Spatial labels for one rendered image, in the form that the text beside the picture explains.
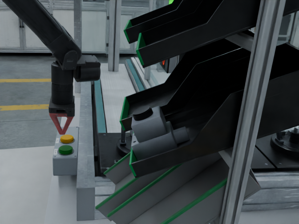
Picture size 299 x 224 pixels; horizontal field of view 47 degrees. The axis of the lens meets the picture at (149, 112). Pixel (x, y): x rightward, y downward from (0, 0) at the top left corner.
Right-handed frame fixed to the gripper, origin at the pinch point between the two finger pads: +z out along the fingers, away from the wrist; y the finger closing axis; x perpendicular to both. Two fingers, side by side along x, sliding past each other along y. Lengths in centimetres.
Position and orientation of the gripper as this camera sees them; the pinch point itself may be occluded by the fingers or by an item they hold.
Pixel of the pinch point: (62, 131)
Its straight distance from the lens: 99.9
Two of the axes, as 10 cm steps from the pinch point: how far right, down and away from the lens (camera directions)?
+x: -9.8, -0.2, -2.1
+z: -0.9, 9.3, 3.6
